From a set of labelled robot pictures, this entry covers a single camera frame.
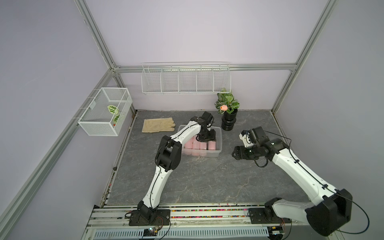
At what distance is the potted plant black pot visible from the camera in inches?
35.7

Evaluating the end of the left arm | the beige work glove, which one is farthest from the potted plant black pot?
the beige work glove

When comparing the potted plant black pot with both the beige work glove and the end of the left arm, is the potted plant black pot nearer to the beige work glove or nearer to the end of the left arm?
the end of the left arm
